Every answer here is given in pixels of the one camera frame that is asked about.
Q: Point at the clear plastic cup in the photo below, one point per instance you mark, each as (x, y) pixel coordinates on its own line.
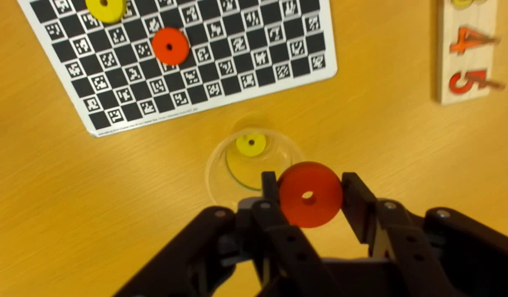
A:
(221, 175)

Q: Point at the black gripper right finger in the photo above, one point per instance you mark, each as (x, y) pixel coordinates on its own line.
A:
(358, 208)

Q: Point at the yellow disc block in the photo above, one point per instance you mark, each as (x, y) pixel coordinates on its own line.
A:
(251, 144)
(106, 10)

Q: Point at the wooden number peg board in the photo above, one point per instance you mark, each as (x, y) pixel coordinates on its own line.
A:
(465, 55)

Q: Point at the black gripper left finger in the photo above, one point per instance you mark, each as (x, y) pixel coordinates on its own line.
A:
(269, 192)

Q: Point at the orange disc block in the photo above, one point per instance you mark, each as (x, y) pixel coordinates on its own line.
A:
(170, 45)
(297, 192)

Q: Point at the black white checkerboard marker board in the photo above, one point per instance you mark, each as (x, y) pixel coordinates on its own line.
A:
(238, 71)

